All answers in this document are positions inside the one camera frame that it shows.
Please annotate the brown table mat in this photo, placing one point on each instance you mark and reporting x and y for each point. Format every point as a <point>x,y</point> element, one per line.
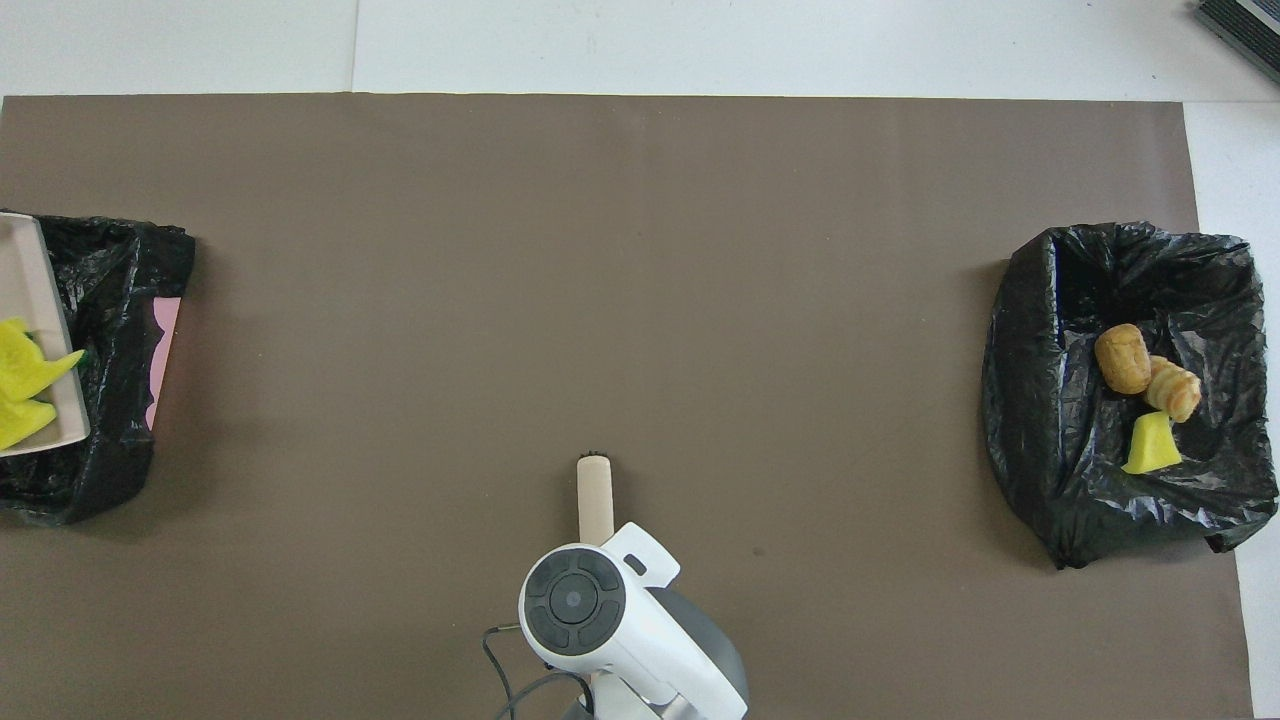
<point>600,250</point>

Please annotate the golden mini croissant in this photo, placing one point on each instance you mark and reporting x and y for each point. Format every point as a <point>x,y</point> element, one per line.
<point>1173,389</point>

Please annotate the dark grey ribbed device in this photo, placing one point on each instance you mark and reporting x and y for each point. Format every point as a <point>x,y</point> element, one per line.
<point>1245,25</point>

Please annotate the pink plastic bin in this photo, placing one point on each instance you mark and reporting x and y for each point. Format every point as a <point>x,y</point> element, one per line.
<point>165,340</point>

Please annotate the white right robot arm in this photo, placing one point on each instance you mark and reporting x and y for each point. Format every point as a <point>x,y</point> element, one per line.
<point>620,620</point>

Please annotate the black trash bag bin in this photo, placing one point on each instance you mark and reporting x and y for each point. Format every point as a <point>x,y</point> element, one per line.
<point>1060,450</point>
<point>110,300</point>

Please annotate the brown bread roll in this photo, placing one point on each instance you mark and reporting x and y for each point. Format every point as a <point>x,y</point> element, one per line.
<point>1122,358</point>

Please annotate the beige hand brush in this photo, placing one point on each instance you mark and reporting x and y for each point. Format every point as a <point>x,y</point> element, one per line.
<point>594,500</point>

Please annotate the beige plastic dustpan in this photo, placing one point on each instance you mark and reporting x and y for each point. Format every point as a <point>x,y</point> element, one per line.
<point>30,270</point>

